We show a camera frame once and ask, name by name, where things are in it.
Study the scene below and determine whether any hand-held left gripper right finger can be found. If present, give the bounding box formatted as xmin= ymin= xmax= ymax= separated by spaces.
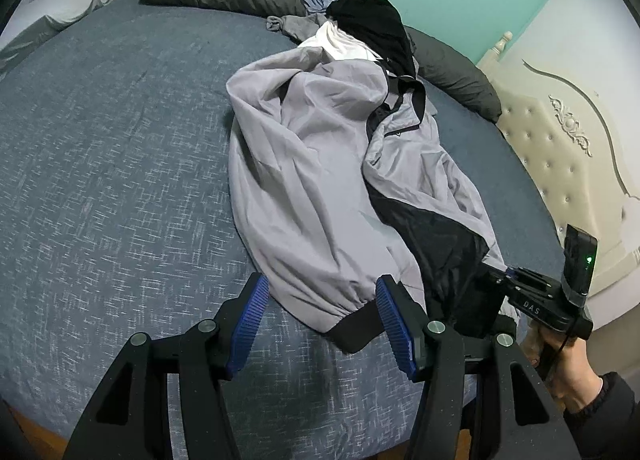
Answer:
xmin=375 ymin=274 xmax=581 ymax=460

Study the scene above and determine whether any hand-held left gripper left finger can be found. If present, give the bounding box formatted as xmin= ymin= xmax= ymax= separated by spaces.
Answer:
xmin=62 ymin=272 xmax=271 ymax=460

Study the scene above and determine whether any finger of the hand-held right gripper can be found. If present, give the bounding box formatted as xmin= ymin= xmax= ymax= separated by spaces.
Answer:
xmin=492 ymin=265 xmax=540 ymax=293

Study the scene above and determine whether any grey jacket with black trim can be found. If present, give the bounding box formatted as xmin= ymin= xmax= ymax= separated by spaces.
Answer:
xmin=225 ymin=47 xmax=521 ymax=353

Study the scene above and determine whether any person's right hand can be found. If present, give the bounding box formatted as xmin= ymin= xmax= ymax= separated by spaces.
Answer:
xmin=522 ymin=325 xmax=602 ymax=412

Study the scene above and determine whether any cream tufted headboard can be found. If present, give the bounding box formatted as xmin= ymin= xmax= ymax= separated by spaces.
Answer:
xmin=475 ymin=30 xmax=640 ymax=297

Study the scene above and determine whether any bed with blue-grey sheet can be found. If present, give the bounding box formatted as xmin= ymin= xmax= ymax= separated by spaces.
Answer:
xmin=0 ymin=0 xmax=566 ymax=443

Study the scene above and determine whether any white garment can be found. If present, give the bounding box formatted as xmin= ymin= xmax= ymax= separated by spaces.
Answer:
xmin=297 ymin=21 xmax=386 ymax=63

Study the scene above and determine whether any black garment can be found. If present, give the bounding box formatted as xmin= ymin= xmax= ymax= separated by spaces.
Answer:
xmin=327 ymin=0 xmax=418 ymax=78

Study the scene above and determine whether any grey hooded garment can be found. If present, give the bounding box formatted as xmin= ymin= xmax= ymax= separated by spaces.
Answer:
xmin=265 ymin=14 xmax=331 ymax=41

